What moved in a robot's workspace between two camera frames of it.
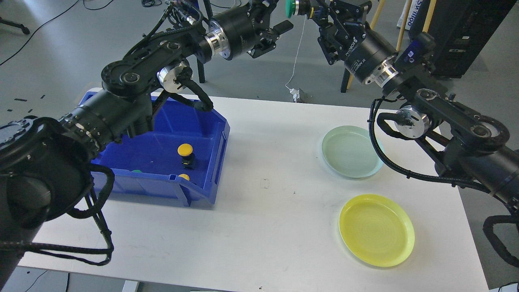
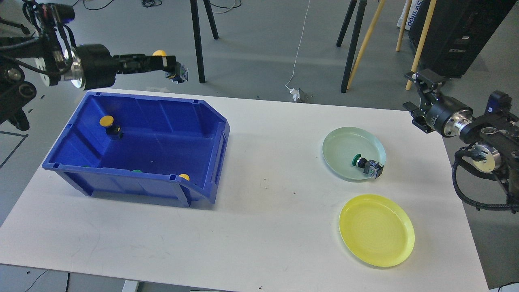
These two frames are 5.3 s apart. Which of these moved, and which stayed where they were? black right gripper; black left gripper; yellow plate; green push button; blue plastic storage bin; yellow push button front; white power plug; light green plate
Moved: black left gripper; green push button; black right gripper
Stayed: yellow plate; yellow push button front; blue plastic storage bin; light green plate; white power plug
